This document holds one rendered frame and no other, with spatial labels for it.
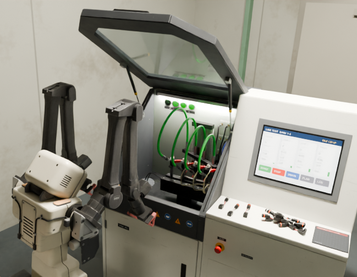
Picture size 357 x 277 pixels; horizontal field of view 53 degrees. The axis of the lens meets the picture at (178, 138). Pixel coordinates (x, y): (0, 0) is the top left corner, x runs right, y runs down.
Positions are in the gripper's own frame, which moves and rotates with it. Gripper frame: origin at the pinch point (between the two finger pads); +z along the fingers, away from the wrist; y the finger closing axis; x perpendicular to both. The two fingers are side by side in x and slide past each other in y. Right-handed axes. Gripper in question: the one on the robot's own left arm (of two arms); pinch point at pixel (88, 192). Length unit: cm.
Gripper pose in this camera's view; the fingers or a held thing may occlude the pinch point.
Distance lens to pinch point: 210.2
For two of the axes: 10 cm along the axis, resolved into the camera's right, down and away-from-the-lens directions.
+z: 2.3, 7.2, 6.5
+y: -7.9, -2.5, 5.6
